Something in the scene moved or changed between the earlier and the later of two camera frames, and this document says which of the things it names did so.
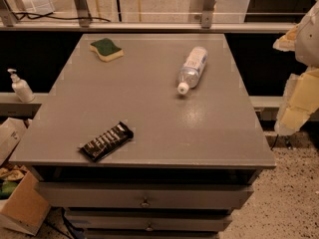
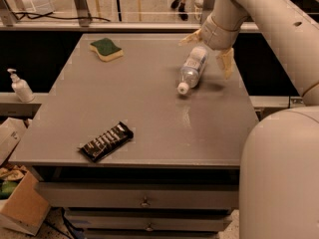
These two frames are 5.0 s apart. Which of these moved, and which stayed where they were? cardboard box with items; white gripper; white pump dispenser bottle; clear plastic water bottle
Moved: white gripper
Stayed: cardboard box with items; clear plastic water bottle; white pump dispenser bottle
